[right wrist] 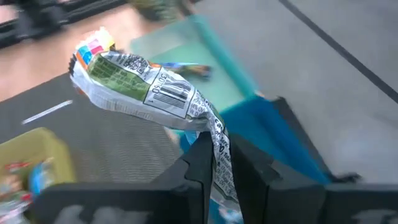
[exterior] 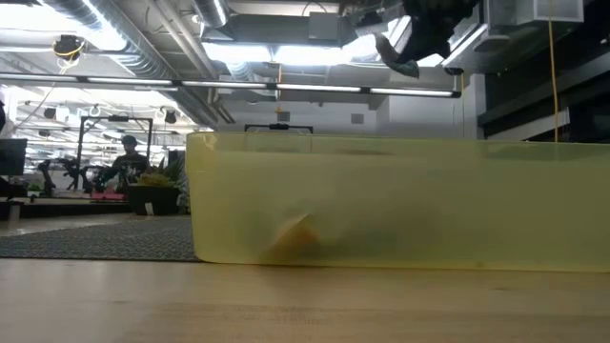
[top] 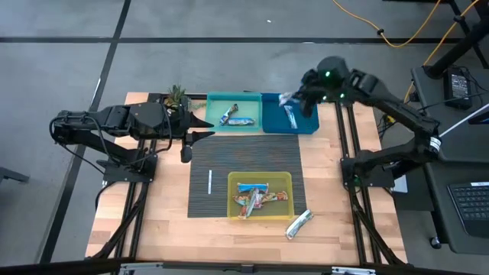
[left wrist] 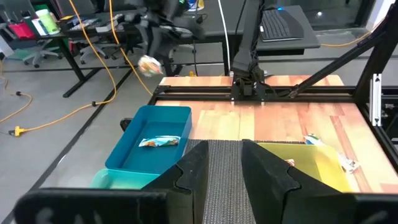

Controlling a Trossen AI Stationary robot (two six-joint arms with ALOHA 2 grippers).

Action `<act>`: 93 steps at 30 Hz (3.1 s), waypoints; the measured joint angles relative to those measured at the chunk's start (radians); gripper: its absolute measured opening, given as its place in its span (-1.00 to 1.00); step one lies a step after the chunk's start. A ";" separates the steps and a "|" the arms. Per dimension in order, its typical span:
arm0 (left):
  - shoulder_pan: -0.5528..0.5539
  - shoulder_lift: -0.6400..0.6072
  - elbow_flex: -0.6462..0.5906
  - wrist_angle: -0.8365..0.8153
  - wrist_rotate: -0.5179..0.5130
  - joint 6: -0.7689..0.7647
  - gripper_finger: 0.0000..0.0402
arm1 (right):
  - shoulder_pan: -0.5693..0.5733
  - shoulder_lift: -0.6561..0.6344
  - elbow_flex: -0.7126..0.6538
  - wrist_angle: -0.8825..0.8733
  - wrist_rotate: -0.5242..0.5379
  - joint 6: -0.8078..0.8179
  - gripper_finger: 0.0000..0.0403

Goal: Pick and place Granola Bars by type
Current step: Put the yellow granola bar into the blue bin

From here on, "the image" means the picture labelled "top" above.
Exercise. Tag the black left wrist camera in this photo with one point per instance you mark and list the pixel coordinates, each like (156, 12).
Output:
(186, 154)

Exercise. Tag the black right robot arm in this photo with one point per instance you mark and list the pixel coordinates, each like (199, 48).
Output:
(397, 107)

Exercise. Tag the green white granola bar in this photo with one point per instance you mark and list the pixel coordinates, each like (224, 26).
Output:
(253, 202)

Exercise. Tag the dark grey ribbed mat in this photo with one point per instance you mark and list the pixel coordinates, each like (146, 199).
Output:
(248, 153)

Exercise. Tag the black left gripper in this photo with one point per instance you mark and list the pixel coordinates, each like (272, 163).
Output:
(177, 126)

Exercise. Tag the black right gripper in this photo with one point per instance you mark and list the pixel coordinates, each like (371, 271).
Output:
(311, 89)

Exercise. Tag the grey furniture leg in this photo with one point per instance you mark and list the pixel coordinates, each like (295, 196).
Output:
(11, 175)

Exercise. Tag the white light blue granola bar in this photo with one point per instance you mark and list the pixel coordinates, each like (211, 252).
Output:
(291, 116)
(286, 98)

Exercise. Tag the black aluminium table frame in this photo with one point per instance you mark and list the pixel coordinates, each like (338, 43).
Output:
(350, 130)

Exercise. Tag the red chocolate chip granola bar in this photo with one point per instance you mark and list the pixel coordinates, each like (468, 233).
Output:
(279, 196)
(240, 199)
(243, 212)

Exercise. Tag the black keyboard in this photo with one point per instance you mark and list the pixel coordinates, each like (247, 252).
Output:
(473, 206)

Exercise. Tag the blue plastic bin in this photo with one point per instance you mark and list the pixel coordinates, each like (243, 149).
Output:
(273, 122)

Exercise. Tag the black desk stand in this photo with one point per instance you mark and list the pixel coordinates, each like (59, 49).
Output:
(458, 49)

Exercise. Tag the black power brick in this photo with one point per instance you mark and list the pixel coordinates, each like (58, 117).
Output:
(457, 86)

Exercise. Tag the teal plastic bin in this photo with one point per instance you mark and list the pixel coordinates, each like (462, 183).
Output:
(214, 114)

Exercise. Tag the yellow translucent plastic bin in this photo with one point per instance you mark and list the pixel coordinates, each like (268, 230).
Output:
(282, 179)

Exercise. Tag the brown blue granola bar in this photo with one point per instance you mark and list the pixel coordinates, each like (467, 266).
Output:
(229, 114)
(240, 121)

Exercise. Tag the black desk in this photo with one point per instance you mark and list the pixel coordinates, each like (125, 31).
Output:
(458, 160)

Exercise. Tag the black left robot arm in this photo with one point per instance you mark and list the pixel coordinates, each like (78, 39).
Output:
(114, 118)

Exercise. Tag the potted succulent plant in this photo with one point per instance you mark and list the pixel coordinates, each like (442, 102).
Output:
(176, 95)

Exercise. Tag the white stick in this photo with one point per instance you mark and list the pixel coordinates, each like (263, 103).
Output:
(210, 181)

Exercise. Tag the silver white granola bar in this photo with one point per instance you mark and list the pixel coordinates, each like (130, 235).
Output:
(299, 224)

